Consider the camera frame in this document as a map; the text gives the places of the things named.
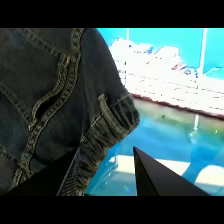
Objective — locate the blue jeans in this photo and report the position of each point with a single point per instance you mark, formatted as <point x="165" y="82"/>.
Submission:
<point x="50" y="83"/>

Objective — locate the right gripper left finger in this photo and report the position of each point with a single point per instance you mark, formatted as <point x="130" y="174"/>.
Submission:
<point x="50" y="180"/>

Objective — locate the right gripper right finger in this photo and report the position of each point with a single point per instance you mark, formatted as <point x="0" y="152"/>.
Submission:
<point x="156" y="180"/>

